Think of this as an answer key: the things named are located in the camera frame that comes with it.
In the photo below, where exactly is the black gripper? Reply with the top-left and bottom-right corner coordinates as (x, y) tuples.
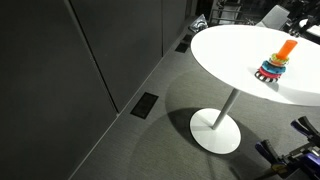
(288, 12), (320, 45)

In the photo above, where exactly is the orange stand peg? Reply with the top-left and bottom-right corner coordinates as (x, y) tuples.
(276, 39), (298, 61)

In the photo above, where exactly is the grey chair back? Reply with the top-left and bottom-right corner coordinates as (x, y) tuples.
(255, 4), (291, 31)

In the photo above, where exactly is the silver floor outlet cover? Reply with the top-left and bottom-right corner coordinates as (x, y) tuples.
(188, 13), (210, 33)

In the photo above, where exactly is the white table leg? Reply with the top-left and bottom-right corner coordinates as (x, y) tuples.
(211, 87), (241, 131)

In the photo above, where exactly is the black floor hatch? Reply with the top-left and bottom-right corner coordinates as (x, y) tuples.
(129, 92), (160, 120)
(174, 42), (190, 54)

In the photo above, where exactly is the white round table base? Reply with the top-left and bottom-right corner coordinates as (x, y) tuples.
(189, 107), (242, 155)

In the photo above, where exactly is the yellow green ring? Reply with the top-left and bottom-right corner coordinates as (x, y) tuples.
(269, 52), (290, 66)

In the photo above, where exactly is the blue ring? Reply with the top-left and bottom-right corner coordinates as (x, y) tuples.
(261, 59), (287, 75)

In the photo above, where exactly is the red ring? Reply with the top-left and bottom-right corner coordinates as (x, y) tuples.
(258, 66), (282, 80)

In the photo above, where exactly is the black white striped base ring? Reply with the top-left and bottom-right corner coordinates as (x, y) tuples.
(254, 69), (280, 84)

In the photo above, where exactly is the metal rail frame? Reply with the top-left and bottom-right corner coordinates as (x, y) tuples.
(208, 0), (258, 26)

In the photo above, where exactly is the purple handled clamp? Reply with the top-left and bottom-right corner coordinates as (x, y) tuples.
(254, 138), (294, 174)
(289, 115), (320, 148)

